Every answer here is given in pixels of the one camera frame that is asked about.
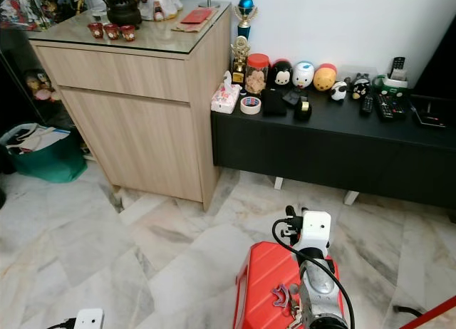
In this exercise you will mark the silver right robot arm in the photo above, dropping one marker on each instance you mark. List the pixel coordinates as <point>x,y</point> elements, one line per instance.
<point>320,286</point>

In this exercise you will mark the red plastic stool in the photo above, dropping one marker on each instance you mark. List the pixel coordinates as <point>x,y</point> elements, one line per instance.
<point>256,286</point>

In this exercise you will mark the black low console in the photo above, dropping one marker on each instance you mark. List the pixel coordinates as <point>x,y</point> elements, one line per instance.
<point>328,151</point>

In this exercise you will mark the black tape dispenser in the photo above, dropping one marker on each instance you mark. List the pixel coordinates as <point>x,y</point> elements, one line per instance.
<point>303,110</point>

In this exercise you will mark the black wallet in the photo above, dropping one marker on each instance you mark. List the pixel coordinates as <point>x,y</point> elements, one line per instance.
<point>274,103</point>

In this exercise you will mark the small black square pouch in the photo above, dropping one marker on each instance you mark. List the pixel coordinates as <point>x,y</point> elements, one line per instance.
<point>293,97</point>

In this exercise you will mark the white tape roll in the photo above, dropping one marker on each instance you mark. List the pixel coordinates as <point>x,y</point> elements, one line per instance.
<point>245,105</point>

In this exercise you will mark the slim black remote control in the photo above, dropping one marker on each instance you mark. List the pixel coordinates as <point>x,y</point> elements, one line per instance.
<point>367,105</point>

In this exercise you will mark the small panda plush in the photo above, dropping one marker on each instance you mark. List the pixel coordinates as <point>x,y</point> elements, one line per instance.
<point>339,91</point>

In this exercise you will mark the pink tissue pack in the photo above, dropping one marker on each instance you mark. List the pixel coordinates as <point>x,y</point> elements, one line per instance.
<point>225,97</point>

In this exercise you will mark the white duck plush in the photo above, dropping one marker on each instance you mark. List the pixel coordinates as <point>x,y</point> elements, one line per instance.
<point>303,75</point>

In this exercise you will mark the yellow bear plush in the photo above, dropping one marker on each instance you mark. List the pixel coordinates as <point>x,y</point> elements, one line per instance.
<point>325,77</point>

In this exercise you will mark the black mouse plush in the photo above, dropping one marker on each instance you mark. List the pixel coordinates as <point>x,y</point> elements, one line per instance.
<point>280,74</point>

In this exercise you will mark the small black plush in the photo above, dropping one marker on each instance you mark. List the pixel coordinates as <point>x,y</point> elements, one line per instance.
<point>360,87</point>

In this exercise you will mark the wide black remote control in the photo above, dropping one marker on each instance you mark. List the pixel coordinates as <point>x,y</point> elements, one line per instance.
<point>390,107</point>

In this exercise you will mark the red-lidded clear jar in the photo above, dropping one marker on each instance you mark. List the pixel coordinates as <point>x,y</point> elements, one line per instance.
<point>257,74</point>

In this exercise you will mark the green holder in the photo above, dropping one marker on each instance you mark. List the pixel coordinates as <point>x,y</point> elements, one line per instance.
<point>393,85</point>

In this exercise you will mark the small gold trophy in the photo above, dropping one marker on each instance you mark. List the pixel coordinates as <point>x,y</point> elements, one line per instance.
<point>240,56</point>

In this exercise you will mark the black flat device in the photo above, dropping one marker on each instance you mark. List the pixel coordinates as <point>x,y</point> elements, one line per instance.
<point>434,112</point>

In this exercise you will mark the light wooden cabinet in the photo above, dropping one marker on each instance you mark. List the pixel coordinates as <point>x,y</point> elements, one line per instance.
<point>135,129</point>

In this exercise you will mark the white papers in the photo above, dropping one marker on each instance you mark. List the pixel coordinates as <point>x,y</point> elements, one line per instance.
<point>35,138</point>

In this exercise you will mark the green bag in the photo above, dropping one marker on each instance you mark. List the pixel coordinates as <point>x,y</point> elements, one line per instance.
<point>53,165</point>

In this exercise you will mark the blue and gold trophy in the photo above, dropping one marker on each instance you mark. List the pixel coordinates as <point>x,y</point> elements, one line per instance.
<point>246,12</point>

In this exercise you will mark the dark glass display cabinet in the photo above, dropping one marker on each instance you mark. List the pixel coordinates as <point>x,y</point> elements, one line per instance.
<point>18,65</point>

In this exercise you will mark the brown plush toy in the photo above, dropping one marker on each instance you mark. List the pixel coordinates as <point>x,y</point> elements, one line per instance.
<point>41,87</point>

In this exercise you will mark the red envelope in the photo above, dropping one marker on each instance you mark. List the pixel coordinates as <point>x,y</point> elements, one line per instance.
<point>197,16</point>

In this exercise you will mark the small red cup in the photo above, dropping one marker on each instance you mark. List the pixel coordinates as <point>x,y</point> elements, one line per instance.
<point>96,31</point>
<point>112,33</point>
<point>128,34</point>

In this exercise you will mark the white robed figurine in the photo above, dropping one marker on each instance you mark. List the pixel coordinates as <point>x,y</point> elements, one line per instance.
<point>161,3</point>

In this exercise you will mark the black iron teapot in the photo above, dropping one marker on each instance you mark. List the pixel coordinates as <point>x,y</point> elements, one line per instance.
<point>124,11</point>

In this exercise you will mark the colourful figurine display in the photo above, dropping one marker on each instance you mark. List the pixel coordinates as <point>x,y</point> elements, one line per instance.
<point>39,5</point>

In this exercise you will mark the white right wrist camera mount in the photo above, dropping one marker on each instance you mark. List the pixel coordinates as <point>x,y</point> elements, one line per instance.
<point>316,231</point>

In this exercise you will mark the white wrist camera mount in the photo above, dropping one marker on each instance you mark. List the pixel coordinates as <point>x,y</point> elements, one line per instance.
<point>90,319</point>
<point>316,231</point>

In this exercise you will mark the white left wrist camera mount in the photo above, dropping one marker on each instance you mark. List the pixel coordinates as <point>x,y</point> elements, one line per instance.
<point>90,319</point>

